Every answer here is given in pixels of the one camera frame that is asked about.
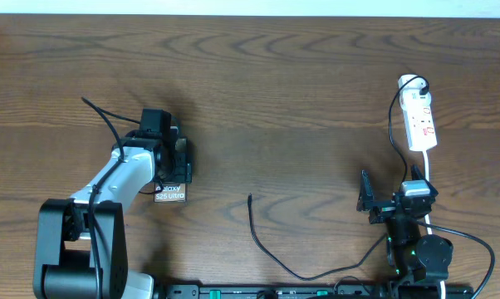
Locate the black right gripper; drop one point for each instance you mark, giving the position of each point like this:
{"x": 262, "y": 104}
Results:
{"x": 366, "y": 201}

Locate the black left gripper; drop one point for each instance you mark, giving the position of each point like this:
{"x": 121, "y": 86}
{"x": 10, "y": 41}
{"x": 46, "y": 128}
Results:
{"x": 171, "y": 178}

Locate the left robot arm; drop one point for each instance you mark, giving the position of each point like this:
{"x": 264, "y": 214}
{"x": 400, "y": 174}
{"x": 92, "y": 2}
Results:
{"x": 81, "y": 246}

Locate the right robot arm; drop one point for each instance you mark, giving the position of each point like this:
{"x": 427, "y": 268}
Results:
{"x": 418, "y": 259}

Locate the white power strip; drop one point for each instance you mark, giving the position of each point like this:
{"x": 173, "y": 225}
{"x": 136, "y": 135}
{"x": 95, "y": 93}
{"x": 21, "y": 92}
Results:
{"x": 415, "y": 102}

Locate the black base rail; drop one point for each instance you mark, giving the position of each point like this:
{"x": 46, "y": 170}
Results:
{"x": 343, "y": 290}

